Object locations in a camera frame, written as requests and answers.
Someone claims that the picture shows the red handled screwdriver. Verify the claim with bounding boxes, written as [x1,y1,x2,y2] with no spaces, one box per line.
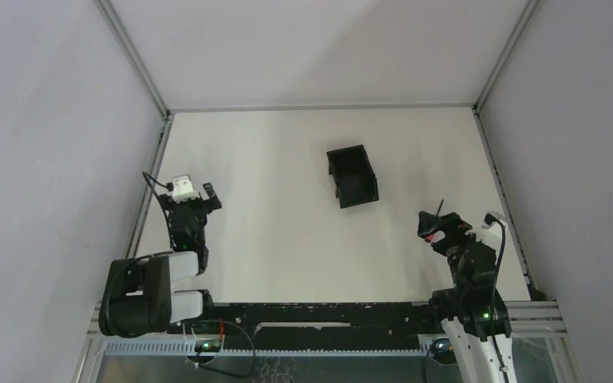
[425,199,445,243]

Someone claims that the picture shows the aluminium frame rail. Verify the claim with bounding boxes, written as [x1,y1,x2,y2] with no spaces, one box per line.
[123,113,174,259]
[169,103,474,114]
[471,106,548,302]

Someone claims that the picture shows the back aluminium frame rail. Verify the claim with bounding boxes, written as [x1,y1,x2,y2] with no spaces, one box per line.
[169,103,474,114]

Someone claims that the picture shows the left aluminium frame rail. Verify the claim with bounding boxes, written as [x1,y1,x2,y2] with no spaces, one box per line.
[123,113,174,259]

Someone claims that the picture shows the black plastic bin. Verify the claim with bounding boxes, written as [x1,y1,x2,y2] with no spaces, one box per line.
[326,144,379,209]

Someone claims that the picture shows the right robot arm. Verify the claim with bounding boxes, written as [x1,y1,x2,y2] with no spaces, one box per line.
[417,211,517,382]

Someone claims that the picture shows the right aluminium frame rail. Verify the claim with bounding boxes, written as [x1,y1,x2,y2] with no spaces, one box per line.
[471,106,548,302]

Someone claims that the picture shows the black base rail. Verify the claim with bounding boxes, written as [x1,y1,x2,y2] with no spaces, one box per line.
[168,302,443,350]

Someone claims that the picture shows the grey slotted cable duct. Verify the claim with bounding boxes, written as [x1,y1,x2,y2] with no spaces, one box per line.
[104,338,433,357]

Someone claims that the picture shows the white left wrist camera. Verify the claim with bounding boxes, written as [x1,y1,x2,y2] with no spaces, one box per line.
[171,175,201,203]

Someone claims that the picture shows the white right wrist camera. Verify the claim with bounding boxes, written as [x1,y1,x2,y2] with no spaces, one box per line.
[469,211,508,251]

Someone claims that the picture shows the right controller board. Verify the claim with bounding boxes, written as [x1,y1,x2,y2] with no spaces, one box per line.
[424,338,457,365]

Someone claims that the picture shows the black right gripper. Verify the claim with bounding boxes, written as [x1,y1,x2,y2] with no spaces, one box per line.
[417,210,492,292]

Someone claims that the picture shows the left controller board with wires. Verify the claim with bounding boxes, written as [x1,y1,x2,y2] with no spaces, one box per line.
[182,319,257,380]

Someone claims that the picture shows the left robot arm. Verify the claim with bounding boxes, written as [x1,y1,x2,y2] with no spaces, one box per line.
[98,176,222,338]

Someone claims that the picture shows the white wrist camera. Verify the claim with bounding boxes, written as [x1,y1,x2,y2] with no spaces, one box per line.
[469,211,508,251]
[171,175,201,203]

